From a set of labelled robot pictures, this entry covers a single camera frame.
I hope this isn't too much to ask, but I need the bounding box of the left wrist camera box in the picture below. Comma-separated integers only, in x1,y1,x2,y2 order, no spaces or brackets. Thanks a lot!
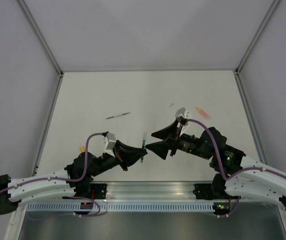
103,132,117,152

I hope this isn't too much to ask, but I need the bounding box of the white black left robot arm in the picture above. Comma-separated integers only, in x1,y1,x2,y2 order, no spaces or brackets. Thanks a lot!
0,140,147,215

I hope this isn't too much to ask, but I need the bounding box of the right aluminium frame post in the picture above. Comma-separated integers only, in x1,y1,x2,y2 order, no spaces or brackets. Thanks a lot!
234,0,281,76

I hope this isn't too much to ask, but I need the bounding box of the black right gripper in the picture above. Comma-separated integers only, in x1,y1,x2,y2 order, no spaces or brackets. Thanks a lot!
145,119,211,161

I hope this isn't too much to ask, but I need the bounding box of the left aluminium frame post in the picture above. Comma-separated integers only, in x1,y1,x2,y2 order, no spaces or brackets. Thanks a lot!
16,0,64,77

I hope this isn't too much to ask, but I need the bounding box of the aluminium mounting rail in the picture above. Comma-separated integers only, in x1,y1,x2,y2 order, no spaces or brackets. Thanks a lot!
93,181,211,201

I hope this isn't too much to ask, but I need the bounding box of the orange highlighter pen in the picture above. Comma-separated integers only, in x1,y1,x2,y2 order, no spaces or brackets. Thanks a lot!
196,107,211,120

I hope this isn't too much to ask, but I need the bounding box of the green gel pen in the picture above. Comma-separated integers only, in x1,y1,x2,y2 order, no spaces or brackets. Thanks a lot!
140,131,147,163

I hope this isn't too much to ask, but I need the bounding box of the white slotted cable duct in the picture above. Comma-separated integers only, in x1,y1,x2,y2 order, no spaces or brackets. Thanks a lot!
27,201,214,213

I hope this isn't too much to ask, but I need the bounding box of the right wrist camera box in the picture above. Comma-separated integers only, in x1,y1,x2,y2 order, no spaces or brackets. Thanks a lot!
174,107,191,135

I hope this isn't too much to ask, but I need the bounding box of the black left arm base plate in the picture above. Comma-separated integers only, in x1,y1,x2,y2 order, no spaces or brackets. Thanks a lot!
60,183,107,200

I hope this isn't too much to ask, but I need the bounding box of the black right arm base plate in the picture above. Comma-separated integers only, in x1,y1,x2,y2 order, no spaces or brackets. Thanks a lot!
192,183,237,200

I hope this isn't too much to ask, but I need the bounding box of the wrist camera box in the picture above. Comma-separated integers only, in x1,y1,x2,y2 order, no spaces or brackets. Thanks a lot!
103,132,117,152
174,107,191,135

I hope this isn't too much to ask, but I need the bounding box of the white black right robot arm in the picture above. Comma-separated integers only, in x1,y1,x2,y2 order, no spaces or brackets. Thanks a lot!
146,118,286,211

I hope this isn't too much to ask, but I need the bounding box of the aluminium frame post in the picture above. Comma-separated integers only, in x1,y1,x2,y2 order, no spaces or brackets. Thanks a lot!
16,0,64,77
234,0,281,76

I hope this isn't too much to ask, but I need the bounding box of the orange highlighter cap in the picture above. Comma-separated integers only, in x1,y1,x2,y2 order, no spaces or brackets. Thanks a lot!
80,146,85,153

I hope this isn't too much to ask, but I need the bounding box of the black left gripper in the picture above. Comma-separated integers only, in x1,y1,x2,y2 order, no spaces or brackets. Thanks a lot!
91,140,148,177

